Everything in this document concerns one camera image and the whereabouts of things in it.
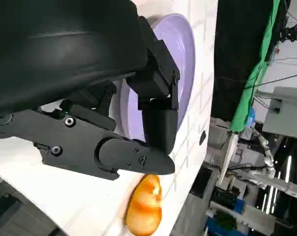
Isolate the orange white toy bread roll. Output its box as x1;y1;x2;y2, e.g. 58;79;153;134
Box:
125;174;163;236

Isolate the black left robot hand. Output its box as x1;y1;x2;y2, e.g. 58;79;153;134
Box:
0;0;181;181

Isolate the lilac plate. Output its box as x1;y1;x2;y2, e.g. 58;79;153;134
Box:
120;13;196;145

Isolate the grey machine box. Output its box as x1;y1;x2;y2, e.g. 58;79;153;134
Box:
255;86;297;135

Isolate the black backdrop curtain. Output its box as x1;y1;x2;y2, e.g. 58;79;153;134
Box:
213;0;289;122

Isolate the green cloth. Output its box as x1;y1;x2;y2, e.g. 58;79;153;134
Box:
230;0;283;135

